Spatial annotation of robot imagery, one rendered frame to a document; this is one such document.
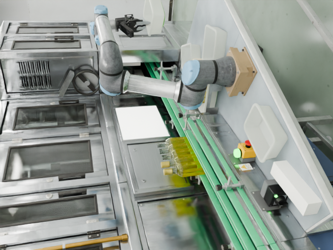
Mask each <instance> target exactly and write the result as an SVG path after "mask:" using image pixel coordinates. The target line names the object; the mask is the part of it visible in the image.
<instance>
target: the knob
mask: <svg viewBox="0 0 333 250"><path fill-rule="evenodd" d="M275 203H276V204H277V205H278V206H279V207H280V206H287V205H288V203H287V202H286V199H285V197H284V196H283V195H281V196H278V197H277V198H276V199H275Z"/></svg>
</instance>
